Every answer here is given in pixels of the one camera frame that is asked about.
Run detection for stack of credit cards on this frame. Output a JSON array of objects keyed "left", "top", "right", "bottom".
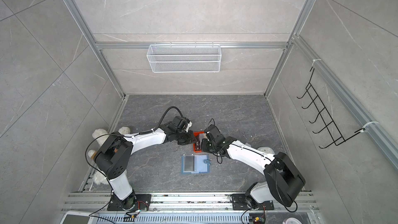
[{"left": 194, "top": 133, "right": 206, "bottom": 152}]

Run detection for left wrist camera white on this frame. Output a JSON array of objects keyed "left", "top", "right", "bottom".
[{"left": 183, "top": 120, "right": 192, "bottom": 132}]

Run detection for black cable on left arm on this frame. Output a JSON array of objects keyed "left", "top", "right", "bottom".
[{"left": 84, "top": 106, "right": 184, "bottom": 181}]

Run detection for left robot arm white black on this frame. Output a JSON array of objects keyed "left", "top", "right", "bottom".
[{"left": 93, "top": 116, "right": 195, "bottom": 201}]

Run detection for round mint alarm clock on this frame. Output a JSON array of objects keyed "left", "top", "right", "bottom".
[{"left": 258, "top": 147, "right": 275, "bottom": 155}]

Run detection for white wire mesh basket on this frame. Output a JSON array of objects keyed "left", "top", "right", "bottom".
[{"left": 147, "top": 44, "right": 222, "bottom": 73}]

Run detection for white tablet device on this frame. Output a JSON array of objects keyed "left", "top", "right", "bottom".
[{"left": 60, "top": 211, "right": 94, "bottom": 224}]

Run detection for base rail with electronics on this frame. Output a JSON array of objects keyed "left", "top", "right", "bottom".
[{"left": 62, "top": 191, "right": 324, "bottom": 224}]

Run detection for red plastic tray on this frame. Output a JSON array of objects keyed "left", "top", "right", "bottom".
[{"left": 193, "top": 131, "right": 206, "bottom": 152}]

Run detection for blue leather card holder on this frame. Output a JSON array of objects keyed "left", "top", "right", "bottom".
[{"left": 181, "top": 155, "right": 210, "bottom": 174}]

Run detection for black wire hook rack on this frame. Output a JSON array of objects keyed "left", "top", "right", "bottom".
[{"left": 296, "top": 67, "right": 366, "bottom": 149}]

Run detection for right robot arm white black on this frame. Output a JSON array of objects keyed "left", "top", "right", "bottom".
[{"left": 202, "top": 124, "right": 306, "bottom": 209}]

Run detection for aluminium frame rails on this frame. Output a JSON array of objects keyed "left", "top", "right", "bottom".
[{"left": 49, "top": 0, "right": 398, "bottom": 169}]

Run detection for white plush bunny toy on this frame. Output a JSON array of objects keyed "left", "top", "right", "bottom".
[{"left": 87, "top": 127, "right": 133, "bottom": 185}]

